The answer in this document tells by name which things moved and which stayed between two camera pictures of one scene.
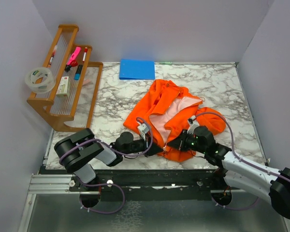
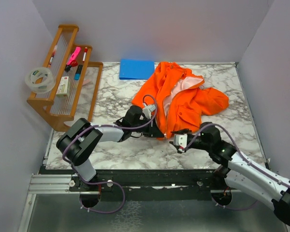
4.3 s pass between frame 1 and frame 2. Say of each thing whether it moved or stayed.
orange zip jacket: moved
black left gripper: moved
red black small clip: stayed
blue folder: stayed
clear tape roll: stayed
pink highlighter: stayed
